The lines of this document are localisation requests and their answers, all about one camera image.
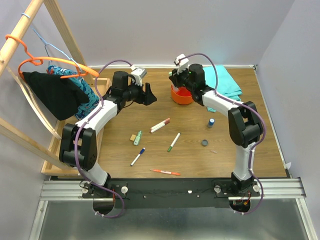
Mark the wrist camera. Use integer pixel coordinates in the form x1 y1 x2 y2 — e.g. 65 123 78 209
130 65 147 86
174 53 189 74

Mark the black garment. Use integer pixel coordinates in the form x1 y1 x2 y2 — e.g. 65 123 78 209
22 71 89 121

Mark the blue cap white marker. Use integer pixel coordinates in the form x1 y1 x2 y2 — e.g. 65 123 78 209
130 147 146 167

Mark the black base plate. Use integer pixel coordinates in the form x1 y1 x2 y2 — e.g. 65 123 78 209
82 177 260 214

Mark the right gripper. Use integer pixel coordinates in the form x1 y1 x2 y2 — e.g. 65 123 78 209
168 65 194 92

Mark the blue wire hanger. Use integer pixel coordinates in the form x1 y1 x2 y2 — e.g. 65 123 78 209
20 12 86 76

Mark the orange pen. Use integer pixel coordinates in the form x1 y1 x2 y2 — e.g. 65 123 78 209
150 169 181 176

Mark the purple cable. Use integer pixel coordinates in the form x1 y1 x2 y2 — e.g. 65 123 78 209
182 52 267 216
74 58 134 219

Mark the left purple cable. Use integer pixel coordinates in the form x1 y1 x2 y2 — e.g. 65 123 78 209
74 58 134 219

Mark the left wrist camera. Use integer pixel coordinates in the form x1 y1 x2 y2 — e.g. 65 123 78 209
130 65 147 86

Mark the small green correction bottle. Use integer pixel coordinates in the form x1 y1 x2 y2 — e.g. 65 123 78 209
133 130 142 146

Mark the wooden tray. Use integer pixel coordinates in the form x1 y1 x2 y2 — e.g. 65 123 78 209
41 78 111 178

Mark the aluminium rail frame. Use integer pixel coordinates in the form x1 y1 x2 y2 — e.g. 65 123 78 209
30 178 317 240

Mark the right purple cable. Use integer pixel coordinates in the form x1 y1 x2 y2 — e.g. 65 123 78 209
182 52 267 216

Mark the green cap white marker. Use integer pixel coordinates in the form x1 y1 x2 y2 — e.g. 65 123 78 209
167 132 181 153

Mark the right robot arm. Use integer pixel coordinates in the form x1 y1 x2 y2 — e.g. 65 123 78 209
169 63 265 196

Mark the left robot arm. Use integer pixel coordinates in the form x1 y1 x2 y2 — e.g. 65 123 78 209
59 68 157 198

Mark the orange divided round container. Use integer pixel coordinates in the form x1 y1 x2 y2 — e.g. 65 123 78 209
170 84 194 105

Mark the dark red cap marker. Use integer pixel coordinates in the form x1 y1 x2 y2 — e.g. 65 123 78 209
150 121 170 134

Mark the teal folded cloth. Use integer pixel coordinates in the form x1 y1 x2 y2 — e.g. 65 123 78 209
203 65 243 101

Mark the wooden clothes rack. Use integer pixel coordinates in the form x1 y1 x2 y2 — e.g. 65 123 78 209
0 0 94 171

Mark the grey round cap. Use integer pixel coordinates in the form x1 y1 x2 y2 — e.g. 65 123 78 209
201 139 209 147

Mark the pink cap white marker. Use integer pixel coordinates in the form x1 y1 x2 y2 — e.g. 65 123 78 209
150 117 171 130

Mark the orange plastic hanger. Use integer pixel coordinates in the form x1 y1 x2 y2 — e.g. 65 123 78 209
4 33 100 80

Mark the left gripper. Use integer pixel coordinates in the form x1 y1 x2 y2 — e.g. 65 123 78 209
123 78 158 106

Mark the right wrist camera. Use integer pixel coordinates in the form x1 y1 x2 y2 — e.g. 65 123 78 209
174 53 189 74

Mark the blue patterned garment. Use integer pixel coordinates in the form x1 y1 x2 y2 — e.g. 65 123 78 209
46 64 100 121

